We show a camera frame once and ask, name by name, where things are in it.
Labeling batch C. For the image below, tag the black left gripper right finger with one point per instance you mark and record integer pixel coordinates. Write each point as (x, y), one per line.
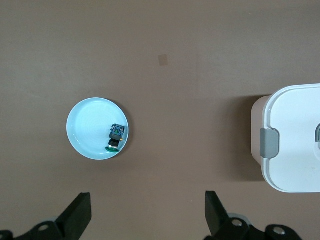
(232, 230)

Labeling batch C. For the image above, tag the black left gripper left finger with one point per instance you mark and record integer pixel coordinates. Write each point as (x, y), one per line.
(50, 231)

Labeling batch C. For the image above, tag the light blue round plate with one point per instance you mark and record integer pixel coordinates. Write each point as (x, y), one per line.
(87, 127)

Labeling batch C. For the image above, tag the brown square tape patch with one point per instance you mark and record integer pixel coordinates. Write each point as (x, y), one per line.
(163, 60)

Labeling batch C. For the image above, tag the green black push-button switch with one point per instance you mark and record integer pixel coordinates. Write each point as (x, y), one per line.
(116, 136)

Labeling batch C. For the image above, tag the white lidded box grey clips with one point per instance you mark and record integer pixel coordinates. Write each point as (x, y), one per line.
(295, 140)

